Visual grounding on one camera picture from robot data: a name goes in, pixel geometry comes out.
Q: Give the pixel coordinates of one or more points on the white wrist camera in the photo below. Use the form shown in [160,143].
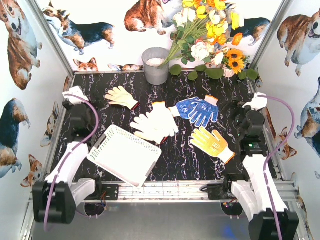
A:
[258,101]
[75,95]

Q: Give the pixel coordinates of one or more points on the artificial flower bouquet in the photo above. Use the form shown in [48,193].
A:
[209,31]

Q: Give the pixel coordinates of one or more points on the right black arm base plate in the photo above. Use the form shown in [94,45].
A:
[217,190]

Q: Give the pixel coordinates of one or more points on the cream glove under basket side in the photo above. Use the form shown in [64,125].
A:
[147,130]

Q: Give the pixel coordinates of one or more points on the grey metal bucket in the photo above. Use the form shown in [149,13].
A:
[155,68]

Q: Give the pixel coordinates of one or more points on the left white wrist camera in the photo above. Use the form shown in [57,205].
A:
[75,95]

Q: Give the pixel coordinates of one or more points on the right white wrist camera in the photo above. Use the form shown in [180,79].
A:
[258,101]

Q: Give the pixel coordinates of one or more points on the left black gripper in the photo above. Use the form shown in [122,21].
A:
[69,104]

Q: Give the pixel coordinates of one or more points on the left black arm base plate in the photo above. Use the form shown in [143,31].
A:
[109,192]

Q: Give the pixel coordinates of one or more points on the aluminium front frame rail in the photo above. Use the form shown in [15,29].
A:
[157,191]

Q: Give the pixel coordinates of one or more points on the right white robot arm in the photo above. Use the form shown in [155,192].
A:
[268,216]

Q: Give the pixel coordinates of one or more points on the blue dotted glove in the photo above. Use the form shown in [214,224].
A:
[184,108]
[205,112]

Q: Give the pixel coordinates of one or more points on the blue dotted glove right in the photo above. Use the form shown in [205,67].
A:
[205,112]

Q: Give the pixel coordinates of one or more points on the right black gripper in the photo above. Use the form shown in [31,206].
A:
[240,106]

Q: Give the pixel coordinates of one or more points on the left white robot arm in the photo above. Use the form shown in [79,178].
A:
[55,199]

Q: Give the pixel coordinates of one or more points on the white perforated storage basket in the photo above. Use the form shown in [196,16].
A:
[124,155]

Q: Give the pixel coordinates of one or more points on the cream glove red cuff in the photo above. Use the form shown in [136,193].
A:
[119,96]

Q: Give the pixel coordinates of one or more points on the yellow dotted glove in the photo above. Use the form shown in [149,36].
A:
[212,143]

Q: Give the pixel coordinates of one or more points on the blue dotted glove left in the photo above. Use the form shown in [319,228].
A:
[184,108]

